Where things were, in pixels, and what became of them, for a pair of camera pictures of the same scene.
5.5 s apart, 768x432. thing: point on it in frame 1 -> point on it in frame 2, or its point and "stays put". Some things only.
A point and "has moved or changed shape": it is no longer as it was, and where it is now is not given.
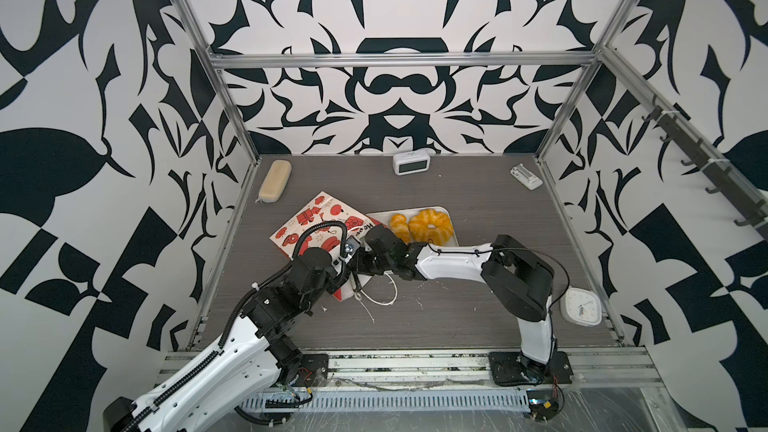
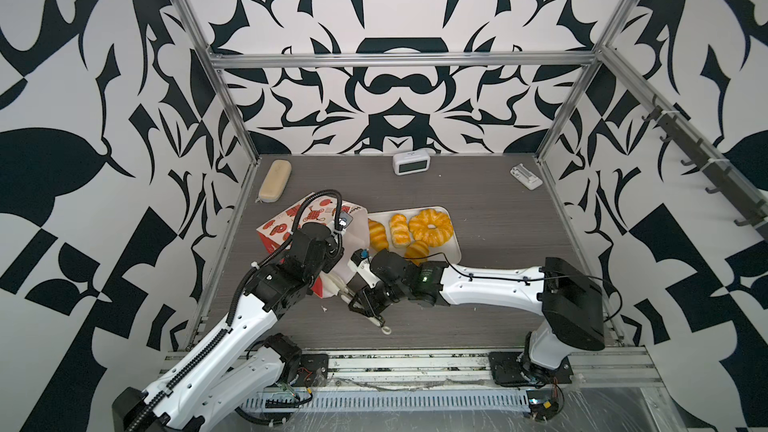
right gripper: [359, 262] -> [368, 304]
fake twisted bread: [400, 226] stays put
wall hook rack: [725, 178] stays put
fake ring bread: [418, 227] stays put
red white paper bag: [327, 222] has moved or changed shape
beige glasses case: [275, 181] stays put
